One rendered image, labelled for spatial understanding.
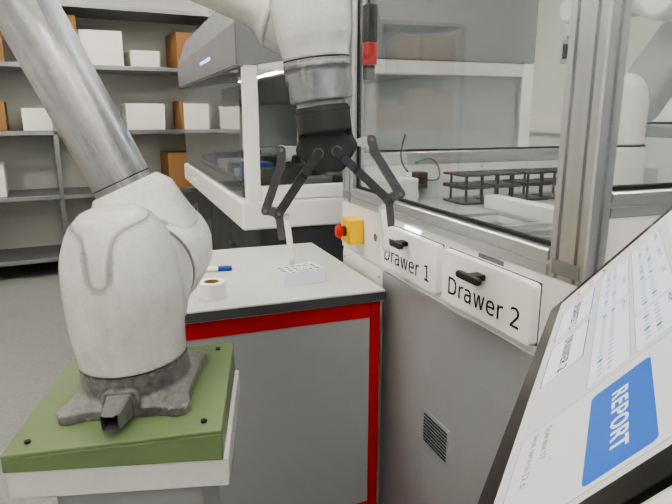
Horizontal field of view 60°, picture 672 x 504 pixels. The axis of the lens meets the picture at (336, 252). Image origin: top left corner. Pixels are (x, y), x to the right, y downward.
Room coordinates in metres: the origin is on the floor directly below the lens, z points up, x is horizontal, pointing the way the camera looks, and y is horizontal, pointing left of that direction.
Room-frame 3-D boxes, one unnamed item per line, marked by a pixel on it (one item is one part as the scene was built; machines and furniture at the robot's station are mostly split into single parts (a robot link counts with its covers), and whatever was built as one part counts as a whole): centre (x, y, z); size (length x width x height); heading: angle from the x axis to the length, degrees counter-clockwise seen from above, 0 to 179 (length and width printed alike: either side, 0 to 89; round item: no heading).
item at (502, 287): (1.06, -0.28, 0.87); 0.29 x 0.02 x 0.11; 20
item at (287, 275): (1.53, 0.10, 0.78); 0.12 x 0.08 x 0.04; 117
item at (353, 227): (1.66, -0.04, 0.88); 0.07 x 0.05 x 0.07; 20
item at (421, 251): (1.36, -0.17, 0.87); 0.29 x 0.02 x 0.11; 20
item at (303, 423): (1.64, 0.25, 0.38); 0.62 x 0.58 x 0.76; 20
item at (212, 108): (3.08, 0.10, 1.13); 1.78 x 1.14 x 0.45; 20
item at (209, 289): (1.39, 0.31, 0.78); 0.07 x 0.07 x 0.04
